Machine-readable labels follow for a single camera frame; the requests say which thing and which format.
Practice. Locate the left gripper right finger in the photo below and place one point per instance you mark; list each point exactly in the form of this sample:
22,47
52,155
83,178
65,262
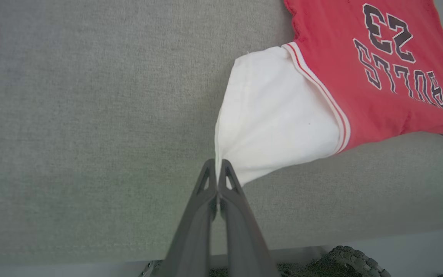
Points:
244,238

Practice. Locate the grey-green fabric sofa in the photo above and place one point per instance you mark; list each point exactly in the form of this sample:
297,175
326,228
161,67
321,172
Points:
90,134

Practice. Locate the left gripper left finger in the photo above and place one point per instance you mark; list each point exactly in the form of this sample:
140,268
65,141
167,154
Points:
194,238

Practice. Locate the red and white jersey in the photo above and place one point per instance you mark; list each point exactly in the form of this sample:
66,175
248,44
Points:
360,96

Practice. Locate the black knobbly robot wheel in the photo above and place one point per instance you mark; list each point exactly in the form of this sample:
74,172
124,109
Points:
356,259

